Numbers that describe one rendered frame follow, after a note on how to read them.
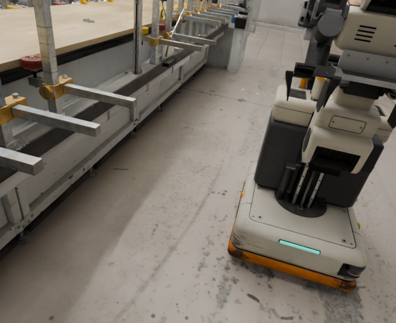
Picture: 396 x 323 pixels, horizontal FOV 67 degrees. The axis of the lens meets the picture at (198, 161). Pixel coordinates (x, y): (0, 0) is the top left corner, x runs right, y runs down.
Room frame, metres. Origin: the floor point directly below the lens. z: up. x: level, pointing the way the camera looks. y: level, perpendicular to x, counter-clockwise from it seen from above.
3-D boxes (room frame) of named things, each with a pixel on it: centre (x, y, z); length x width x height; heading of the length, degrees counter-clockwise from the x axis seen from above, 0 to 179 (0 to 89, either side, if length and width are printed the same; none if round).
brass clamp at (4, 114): (0.82, 0.62, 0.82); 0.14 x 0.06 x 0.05; 170
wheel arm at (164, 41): (2.05, 0.29, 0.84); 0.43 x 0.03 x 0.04; 80
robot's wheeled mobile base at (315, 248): (1.33, -0.58, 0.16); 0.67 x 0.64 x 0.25; 169
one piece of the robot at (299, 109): (1.42, -0.60, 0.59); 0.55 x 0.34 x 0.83; 79
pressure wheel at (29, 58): (1.10, 0.67, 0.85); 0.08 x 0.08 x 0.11
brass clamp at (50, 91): (1.07, 0.57, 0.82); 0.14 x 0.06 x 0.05; 170
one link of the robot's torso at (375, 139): (1.15, -0.61, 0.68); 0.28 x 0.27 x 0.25; 79
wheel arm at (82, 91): (1.07, 0.48, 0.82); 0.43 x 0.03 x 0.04; 80
